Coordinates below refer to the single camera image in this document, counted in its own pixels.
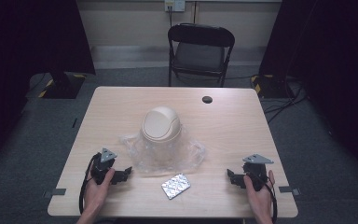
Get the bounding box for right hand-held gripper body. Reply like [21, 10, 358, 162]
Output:
[241, 153, 275, 191]

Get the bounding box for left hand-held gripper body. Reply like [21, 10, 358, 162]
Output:
[89, 147, 121, 186]

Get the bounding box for person's left hand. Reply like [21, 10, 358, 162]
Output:
[84, 167, 117, 209]

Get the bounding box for person's right hand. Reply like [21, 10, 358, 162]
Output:
[243, 169, 276, 217]

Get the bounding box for silver foil blister pack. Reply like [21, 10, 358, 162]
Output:
[160, 173, 192, 201]

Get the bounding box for clear plastic bag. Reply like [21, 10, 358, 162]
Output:
[118, 124, 207, 177]

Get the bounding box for beige swing-lid trash bin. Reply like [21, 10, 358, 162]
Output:
[140, 105, 183, 166]

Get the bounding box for black stand base striped tape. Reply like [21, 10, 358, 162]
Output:
[250, 73, 294, 100]
[37, 71, 87, 100]

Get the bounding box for black folding chair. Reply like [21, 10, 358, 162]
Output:
[167, 22, 236, 89]

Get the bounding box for black curtain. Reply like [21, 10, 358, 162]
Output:
[0, 0, 97, 171]
[258, 0, 358, 185]

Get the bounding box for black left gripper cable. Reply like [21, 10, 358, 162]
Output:
[78, 153, 103, 216]

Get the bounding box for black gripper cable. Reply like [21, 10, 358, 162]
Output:
[260, 174, 279, 224]
[78, 153, 103, 216]

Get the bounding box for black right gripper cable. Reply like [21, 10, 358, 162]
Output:
[260, 174, 279, 224]

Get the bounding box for black floor cables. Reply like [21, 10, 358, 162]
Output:
[262, 77, 310, 124]

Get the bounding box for white wall outlet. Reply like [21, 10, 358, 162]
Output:
[163, 0, 186, 13]

